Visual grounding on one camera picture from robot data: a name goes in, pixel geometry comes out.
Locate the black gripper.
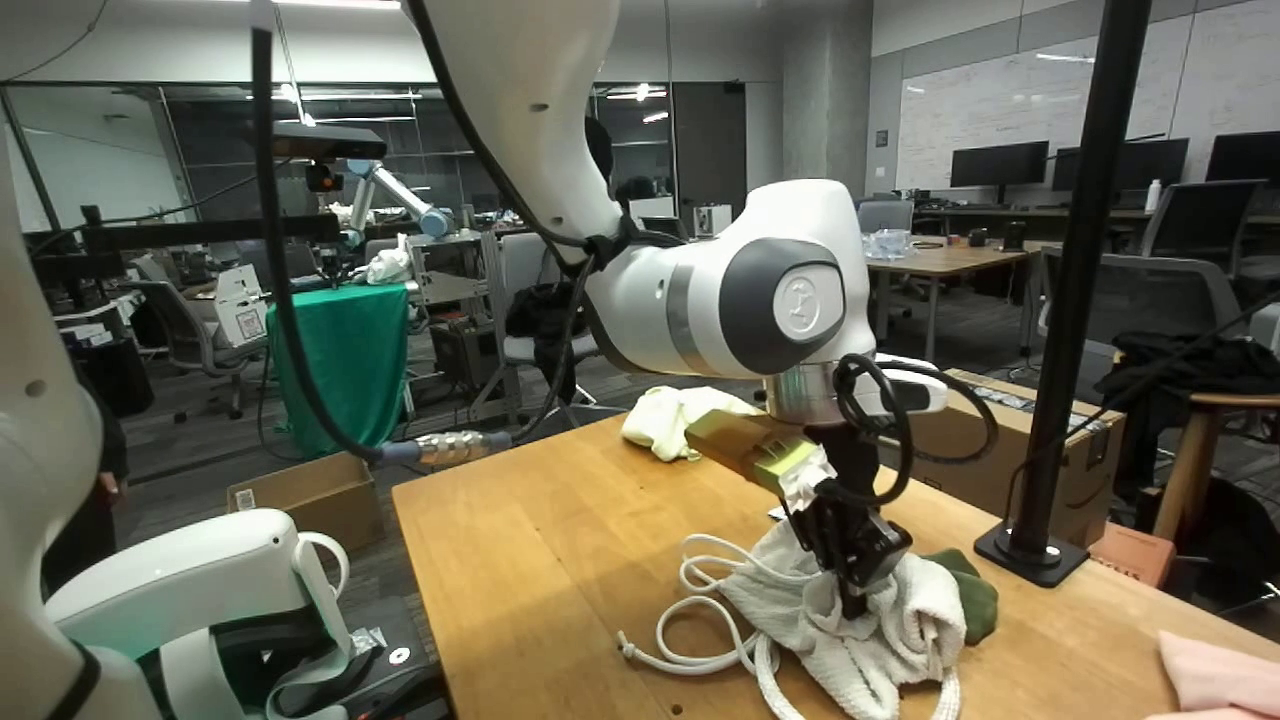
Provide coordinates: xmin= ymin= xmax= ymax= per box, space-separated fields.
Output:
xmin=794 ymin=429 xmax=922 ymax=626

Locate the white cloth bag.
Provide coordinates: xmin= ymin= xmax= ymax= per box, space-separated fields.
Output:
xmin=718 ymin=515 xmax=972 ymax=720

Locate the light green cloth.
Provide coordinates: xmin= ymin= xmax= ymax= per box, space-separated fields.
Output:
xmin=615 ymin=382 xmax=764 ymax=469

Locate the pale peach cloth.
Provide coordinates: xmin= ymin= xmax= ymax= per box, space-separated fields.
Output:
xmin=1147 ymin=627 xmax=1280 ymax=720

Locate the red plush vegetable green leaf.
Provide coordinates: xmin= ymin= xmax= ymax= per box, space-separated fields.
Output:
xmin=916 ymin=545 xmax=1006 ymax=648

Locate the cardboard box with black tape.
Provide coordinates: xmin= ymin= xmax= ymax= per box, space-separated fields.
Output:
xmin=905 ymin=364 xmax=1134 ymax=551

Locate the wooden office desk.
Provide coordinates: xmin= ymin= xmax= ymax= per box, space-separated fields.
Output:
xmin=864 ymin=237 xmax=1071 ymax=364

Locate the wooden stool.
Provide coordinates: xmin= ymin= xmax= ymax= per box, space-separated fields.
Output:
xmin=1147 ymin=384 xmax=1280 ymax=545

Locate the black garment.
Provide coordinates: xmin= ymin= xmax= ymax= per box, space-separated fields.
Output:
xmin=1091 ymin=329 xmax=1280 ymax=421

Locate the grey office chair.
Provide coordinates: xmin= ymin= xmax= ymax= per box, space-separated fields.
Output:
xmin=1038 ymin=253 xmax=1254 ymax=397

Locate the black computer monitor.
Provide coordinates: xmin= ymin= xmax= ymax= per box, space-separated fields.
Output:
xmin=948 ymin=136 xmax=1054 ymax=191
xmin=1203 ymin=128 xmax=1280 ymax=190
xmin=1054 ymin=136 xmax=1192 ymax=196

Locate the black office chair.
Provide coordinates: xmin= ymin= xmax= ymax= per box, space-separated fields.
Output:
xmin=1142 ymin=178 xmax=1264 ymax=273

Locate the small open cardboard box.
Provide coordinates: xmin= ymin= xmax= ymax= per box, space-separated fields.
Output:
xmin=228 ymin=447 xmax=391 ymax=557

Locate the green fabric cover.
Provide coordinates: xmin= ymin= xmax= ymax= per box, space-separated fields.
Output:
xmin=261 ymin=280 xmax=416 ymax=464

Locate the black mounting bar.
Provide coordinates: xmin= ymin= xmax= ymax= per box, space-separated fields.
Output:
xmin=25 ymin=210 xmax=348 ymax=262

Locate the white braided rope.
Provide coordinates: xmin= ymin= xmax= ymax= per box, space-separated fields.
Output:
xmin=614 ymin=530 xmax=967 ymax=720

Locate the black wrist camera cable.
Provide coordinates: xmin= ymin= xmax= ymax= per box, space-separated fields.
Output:
xmin=827 ymin=348 xmax=1002 ymax=507

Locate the olive wrist camera box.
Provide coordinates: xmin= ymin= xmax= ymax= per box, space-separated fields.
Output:
xmin=685 ymin=410 xmax=832 ymax=522

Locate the black camera stand pole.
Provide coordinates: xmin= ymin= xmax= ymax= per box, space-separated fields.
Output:
xmin=972 ymin=0 xmax=1158 ymax=593

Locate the black stereo camera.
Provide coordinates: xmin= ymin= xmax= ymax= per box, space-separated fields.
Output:
xmin=273 ymin=118 xmax=391 ymax=169

